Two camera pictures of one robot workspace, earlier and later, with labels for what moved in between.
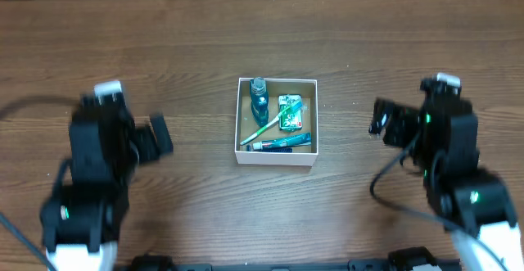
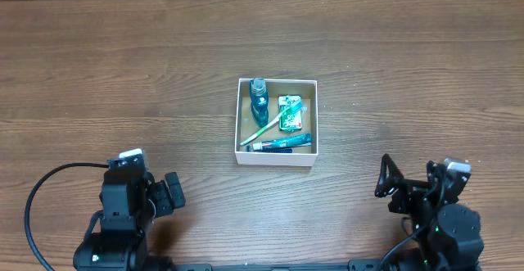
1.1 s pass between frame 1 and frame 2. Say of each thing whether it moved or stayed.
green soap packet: stayed
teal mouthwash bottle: stayed
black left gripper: moved
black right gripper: moved
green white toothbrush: stayed
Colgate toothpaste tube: stayed
